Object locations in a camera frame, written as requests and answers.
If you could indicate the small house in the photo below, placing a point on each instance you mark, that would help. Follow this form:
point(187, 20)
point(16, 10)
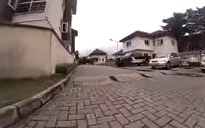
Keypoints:
point(98, 57)

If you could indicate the street lamp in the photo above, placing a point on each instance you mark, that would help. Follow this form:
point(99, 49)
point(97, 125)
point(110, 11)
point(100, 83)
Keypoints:
point(117, 45)

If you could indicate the dark car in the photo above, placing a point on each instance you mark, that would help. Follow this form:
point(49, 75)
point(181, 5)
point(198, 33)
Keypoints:
point(131, 60)

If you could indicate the low hedge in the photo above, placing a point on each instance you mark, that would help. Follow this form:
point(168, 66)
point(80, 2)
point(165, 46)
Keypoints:
point(65, 68)

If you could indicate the white two-storey house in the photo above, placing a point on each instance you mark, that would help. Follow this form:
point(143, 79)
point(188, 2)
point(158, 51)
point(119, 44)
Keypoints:
point(136, 43)

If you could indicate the grey brick paved road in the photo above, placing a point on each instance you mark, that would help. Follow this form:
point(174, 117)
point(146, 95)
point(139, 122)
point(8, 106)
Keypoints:
point(123, 103)

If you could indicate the silver car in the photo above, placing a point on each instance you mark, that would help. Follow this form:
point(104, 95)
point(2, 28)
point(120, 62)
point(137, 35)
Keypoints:
point(165, 61)

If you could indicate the white building with windows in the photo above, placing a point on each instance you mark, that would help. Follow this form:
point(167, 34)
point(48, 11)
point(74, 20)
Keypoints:
point(53, 13)

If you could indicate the grass strip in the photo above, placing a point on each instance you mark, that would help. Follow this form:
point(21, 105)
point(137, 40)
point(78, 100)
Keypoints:
point(16, 90)

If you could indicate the concrete kerb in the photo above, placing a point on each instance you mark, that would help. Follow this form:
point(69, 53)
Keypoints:
point(23, 108)

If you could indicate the group of dark trees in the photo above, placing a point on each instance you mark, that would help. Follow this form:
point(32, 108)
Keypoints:
point(193, 20)

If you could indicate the pale boundary wall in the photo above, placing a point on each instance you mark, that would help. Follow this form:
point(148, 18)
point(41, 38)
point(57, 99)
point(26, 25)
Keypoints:
point(20, 50)

